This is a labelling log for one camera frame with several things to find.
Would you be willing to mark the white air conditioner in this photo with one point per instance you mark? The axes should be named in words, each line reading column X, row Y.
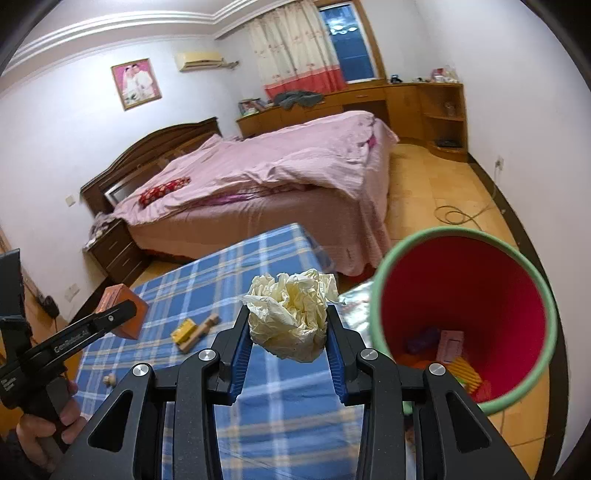
column 199, row 60

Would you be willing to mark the wooden corner desk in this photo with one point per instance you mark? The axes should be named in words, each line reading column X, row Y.
column 401, row 106

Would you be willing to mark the person's left hand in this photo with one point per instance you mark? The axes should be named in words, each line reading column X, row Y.
column 32, row 429

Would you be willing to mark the cream and red curtain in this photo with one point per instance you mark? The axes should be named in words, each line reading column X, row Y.
column 295, row 50

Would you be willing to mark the red floral pillow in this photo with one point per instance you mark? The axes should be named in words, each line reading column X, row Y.
column 164, row 190

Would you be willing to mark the blue plaid tablecloth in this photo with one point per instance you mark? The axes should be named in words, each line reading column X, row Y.
column 258, row 258

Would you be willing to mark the wooden block toy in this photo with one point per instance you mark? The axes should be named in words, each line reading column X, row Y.
column 204, row 328

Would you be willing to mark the white wall socket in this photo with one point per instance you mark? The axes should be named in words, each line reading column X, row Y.
column 72, row 292
column 498, row 163

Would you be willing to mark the red bin with green rim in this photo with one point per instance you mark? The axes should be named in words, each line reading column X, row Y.
column 461, row 295

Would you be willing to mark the cream paper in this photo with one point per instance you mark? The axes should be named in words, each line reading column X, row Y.
column 291, row 314

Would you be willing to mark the dark wooden nightstand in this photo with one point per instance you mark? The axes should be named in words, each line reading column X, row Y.
column 117, row 251

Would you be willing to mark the framed wall picture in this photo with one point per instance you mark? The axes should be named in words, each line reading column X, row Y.
column 136, row 84

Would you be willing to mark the white teal medicine box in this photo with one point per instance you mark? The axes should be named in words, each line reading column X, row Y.
column 450, row 346

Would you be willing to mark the glass jar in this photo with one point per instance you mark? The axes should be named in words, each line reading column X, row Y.
column 449, row 109

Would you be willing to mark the grey clothes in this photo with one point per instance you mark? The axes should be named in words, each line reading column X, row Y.
column 298, row 99

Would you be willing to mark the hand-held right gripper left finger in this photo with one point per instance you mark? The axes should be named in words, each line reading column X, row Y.
column 240, row 369

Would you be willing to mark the white and pink containers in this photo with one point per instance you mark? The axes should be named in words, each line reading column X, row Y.
column 445, row 74

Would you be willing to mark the bed with mauve sheet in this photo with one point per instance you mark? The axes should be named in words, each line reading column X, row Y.
column 277, row 212

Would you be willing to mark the black shelf item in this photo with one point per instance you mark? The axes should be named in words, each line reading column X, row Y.
column 446, row 143

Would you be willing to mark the row of books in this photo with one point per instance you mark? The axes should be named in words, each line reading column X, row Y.
column 251, row 107

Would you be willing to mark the clutter on nightstand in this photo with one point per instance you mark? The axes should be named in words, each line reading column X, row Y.
column 99, row 228

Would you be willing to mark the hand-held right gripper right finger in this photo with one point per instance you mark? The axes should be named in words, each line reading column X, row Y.
column 336, row 369

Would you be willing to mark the purple wrapper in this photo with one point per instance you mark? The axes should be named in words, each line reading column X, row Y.
column 422, row 344

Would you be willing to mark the small yellow box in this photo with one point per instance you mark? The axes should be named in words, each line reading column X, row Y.
column 183, row 331

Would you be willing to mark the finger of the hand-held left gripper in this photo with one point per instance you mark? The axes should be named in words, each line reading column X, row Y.
column 113, row 318

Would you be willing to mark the yellow foam net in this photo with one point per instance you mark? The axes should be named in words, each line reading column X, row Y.
column 464, row 374

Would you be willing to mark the orange-brown cardboard box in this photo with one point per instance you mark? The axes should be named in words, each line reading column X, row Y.
column 137, row 325

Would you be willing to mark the small wooden knob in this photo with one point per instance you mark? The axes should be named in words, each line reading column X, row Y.
column 109, row 379

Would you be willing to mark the window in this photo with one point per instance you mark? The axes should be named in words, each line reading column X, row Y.
column 353, row 46

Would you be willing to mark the dark wooden headboard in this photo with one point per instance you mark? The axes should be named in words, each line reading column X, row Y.
column 138, row 152

